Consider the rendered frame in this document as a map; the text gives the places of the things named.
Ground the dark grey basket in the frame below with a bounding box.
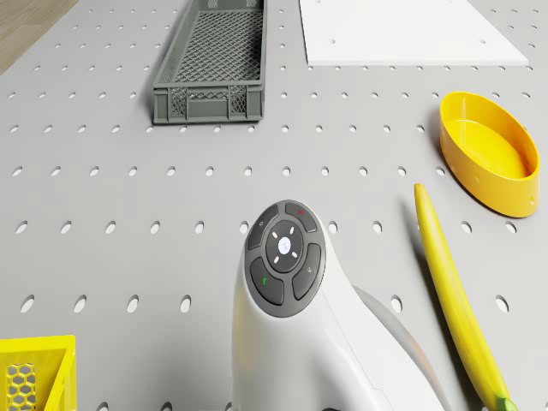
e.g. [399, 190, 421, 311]
[152, 0, 269, 127]

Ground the banana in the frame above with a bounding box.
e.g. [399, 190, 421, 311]
[413, 182, 520, 411]

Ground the white board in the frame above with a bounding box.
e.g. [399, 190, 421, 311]
[298, 0, 530, 68]

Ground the yellow bowl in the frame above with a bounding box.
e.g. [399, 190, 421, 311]
[438, 90, 541, 219]

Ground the yellow basket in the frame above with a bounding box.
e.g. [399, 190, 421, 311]
[0, 334, 78, 411]

